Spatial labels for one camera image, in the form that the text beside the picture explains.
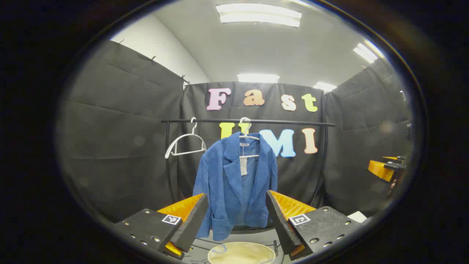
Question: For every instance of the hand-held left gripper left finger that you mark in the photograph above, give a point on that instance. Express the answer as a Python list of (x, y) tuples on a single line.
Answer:
[(194, 223)]

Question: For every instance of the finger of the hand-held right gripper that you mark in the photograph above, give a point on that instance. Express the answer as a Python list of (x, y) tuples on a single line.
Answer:
[(379, 170), (397, 158)]

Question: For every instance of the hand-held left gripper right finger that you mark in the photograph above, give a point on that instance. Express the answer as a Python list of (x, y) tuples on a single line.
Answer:
[(280, 223)]

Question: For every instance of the beige laundry hamper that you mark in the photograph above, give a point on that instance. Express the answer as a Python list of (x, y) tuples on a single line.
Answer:
[(242, 255)]

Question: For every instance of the white plastic hanger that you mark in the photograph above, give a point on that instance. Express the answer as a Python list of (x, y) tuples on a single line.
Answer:
[(190, 135), (249, 156)]

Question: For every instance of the black clothes rack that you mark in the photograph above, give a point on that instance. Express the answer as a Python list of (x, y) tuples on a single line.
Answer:
[(293, 123)]

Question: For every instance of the white paper sheet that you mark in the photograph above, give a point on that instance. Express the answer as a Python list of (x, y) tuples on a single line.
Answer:
[(357, 217)]

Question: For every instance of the black backdrop cloth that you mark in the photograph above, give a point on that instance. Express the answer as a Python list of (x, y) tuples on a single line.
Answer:
[(128, 146)]

